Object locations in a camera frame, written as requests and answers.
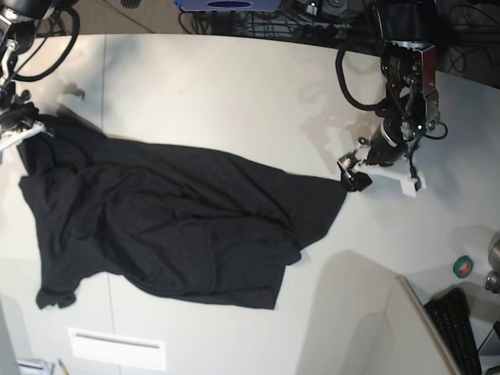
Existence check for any blue box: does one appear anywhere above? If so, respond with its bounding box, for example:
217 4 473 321
173 0 291 12

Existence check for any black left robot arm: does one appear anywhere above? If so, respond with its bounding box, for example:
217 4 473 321
335 1 442 196

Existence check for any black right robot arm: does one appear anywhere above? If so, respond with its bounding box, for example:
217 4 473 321
1 1 80 136

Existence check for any pencil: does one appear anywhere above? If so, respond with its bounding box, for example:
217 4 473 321
58 359 70 375

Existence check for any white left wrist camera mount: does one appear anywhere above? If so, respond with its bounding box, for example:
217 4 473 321
353 161 427 198

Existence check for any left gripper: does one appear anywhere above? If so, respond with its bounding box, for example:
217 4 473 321
337 119 407 192

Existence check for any white cable grommet plate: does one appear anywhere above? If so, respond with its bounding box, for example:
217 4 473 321
68 328 166 371

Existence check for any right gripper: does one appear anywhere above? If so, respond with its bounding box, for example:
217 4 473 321
1 90 39 134

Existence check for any silver metal cylinder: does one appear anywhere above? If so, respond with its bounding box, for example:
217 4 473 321
484 233 499 295

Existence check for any beige partition panel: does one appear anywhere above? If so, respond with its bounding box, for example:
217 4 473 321
384 276 461 375

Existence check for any black t-shirt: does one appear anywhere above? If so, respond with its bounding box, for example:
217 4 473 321
18 115 347 309

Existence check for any black keyboard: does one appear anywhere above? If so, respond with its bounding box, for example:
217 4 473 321
424 287 482 375

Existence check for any green tape roll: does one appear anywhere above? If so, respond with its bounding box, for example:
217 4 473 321
452 255 474 279

